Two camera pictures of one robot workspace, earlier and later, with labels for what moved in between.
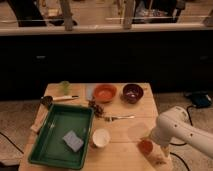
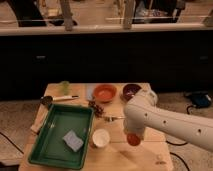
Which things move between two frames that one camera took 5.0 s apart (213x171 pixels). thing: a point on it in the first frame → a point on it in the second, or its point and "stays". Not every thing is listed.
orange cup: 145,146 → 133,139
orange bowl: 104,92 stays
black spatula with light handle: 48,100 stays
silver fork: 119,117 stays
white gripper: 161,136 → 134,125
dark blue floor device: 200,99 stays
